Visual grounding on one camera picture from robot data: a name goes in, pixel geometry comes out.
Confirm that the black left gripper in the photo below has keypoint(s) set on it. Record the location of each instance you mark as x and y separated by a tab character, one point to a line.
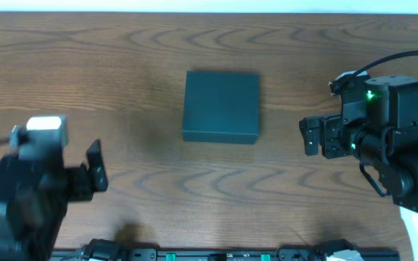
80	182

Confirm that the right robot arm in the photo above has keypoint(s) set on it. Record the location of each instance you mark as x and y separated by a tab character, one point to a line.
378	125

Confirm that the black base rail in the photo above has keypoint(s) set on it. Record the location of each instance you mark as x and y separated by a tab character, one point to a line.
341	249

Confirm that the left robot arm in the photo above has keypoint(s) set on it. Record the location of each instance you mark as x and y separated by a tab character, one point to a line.
35	191

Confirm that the black gift box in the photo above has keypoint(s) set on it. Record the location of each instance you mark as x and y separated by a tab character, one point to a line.
222	107

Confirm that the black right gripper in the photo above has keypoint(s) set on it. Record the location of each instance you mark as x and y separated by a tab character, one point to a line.
329	136

